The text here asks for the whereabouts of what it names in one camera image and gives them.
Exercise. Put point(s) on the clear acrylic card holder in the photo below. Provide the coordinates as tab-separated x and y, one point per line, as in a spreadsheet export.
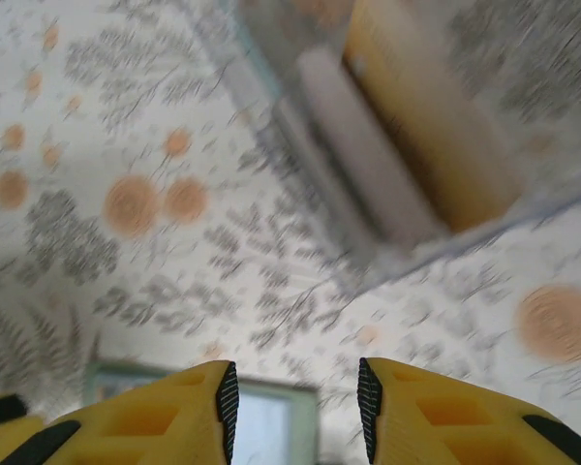
406	264

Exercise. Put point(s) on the teal card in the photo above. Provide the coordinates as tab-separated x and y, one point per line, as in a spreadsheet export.
264	63

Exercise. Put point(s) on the floral patterned table cover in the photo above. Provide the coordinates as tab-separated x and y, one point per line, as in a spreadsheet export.
126	121

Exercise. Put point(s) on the light blue card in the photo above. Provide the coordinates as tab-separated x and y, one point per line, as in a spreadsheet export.
264	426

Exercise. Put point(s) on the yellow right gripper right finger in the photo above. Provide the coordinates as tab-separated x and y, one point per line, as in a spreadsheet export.
465	421

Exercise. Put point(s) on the pale white card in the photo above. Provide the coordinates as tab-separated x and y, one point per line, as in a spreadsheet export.
368	160

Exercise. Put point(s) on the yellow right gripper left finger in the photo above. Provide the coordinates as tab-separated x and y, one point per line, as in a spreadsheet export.
140	426

